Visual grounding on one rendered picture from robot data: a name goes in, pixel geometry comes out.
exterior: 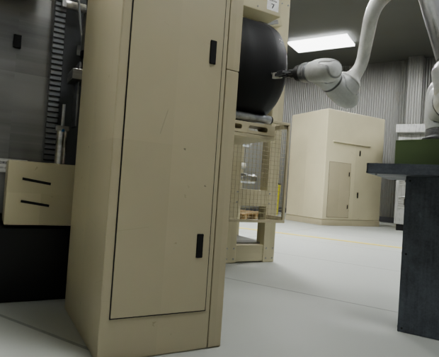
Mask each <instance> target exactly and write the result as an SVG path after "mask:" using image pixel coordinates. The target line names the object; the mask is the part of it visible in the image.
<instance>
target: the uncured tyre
mask: <svg viewBox="0 0 439 357"><path fill-rule="evenodd" d="M258 28H259V29H258ZM260 29H261V30H260ZM279 38H280V39H281V40H283V39H282V37H281V35H280V34H279V32H278V31H277V30H276V29H274V28H273V27H272V26H270V25H267V24H265V23H260V22H258V21H254V20H251V19H248V18H244V17H243V21H242V32H241V52H240V63H239V72H238V73H239V78H238V89H237V100H236V109H237V110H238V111H245V112H250V113H257V114H261V115H268V114H269V113H270V112H271V110H272V109H273V108H274V106H275V105H276V103H277V102H278V100H279V98H280V96H281V93H282V92H283V88H284V85H285V81H286V78H285V79H283V78H282V79H272V76H270V71H273V72H277V71H279V70H281V69H286V71H287V51H286V49H285V44H284V42H283V44H284V45H282V44H280V41H279Z"/></svg>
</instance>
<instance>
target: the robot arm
mask: <svg viewBox="0 0 439 357"><path fill-rule="evenodd" d="M390 1H391V0H370V2H369V4H368V5H367V8H366V10H365V15H364V18H363V24H362V29H361V34H360V42H359V47H358V55H357V58H356V61H355V64H354V65H353V67H352V68H351V69H350V70H349V71H347V72H343V68H342V65H341V63H340V62H339V61H338V60H336V59H331V58H321V59H315V60H313V61H312V62H304V63H301V64H300V65H297V66H295V68H294V69H289V70H287V71H286V69H281V70H279V71H277V72H273V75H272V79H282V78H283V79H285V78H286V79H295V80H296V81H301V82H304V83H307V82H313V84H315V85H317V86H318V87H319V88H321V89H322V90H323V91H324V92H325V93H326V95H327V96H328V97H329V98H330V99H331V100H332V101H333V102H334V103H335V104H336V105H338V106H340V107H342V108H353V107H354V106H356V105H357V104H358V102H359V100H360V94H359V93H358V90H359V87H360V79H361V77H362V75H363V74H364V72H365V70H366V68H367V65H368V62H369V59H370V53H371V49H372V44H373V40H374V36H375V31H376V27H377V22H378V18H379V16H380V13H381V11H382V9H383V8H384V7H385V6H386V5H387V4H388V3H389V2H390ZM418 1H419V4H420V7H421V11H422V14H423V19H424V21H425V24H426V29H427V31H428V36H429V38H430V42H431V46H432V48H433V53H434V56H435V60H436V64H435V65H434V67H433V69H432V71H431V76H432V82H431V84H430V86H429V87H428V90H427V92H426V101H425V126H426V131H425V137H422V138H421V139H422V140H425V139H439V0H418Z"/></svg>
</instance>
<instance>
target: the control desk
mask: <svg viewBox="0 0 439 357"><path fill-rule="evenodd" d="M243 10H244V0H88V6H87V15H86V33H85V43H84V61H83V71H82V80H81V98H80V108H79V126H78V136H77V146H76V163H75V173H74V191H73V201H72V219H71V229H70V238H69V256H68V266H67V284H66V294H65V304H64V308H65V310H66V311H67V313H68V315H69V316H70V318H71V320H72V321H73V323H74V326H75V327H76V329H77V331H78V332H79V334H80V336H81V338H82V339H83V341H84V343H85V344H86V346H87V348H88V350H89V351H90V353H91V355H92V356H93V357H147V356H156V355H161V354H167V353H176V352H182V351H191V350H196V349H205V348H206V347H208V348H211V347H216V346H220V341H221V330H222V309H223V298H224V278H225V267H226V256H227V236H228V225H229V204H230V194H231V183H232V162H233V151H234V131H235V120H236V100H237V89H238V78H239V73H238V72H239V63H240V52H241V32H242V21H243Z"/></svg>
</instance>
